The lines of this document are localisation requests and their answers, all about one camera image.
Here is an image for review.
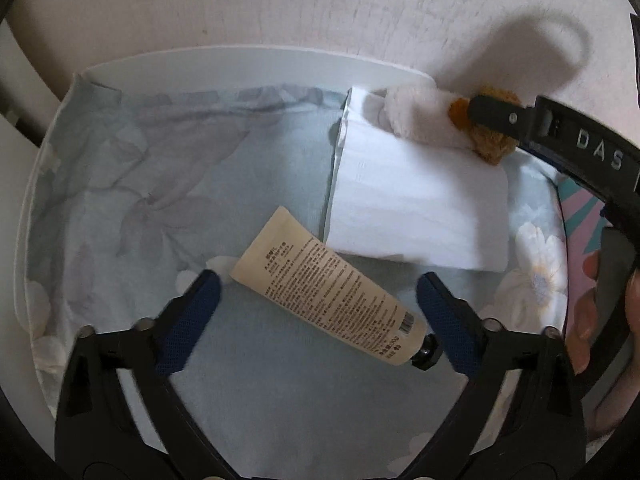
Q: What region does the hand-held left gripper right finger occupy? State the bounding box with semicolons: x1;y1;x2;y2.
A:
395;271;587;480

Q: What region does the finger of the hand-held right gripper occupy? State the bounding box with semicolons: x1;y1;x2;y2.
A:
469;94;552;152

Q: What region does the pink cardboard box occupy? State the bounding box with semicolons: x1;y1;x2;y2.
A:
555;180;608;342

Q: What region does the person's right hand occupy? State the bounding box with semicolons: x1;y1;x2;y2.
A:
569;251;603;375

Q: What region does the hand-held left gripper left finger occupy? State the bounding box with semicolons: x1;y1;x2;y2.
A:
54;269;237;480

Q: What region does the brown cookie plush toy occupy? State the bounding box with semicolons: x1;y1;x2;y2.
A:
377;86;521;165

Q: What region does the floral light blue bedsheet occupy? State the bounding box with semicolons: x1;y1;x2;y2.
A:
22;72;571;480

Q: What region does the white tissue packet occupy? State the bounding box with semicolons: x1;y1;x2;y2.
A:
322;86;511;273

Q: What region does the cream cosmetic tube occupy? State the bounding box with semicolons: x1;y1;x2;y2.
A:
230;206;441;372

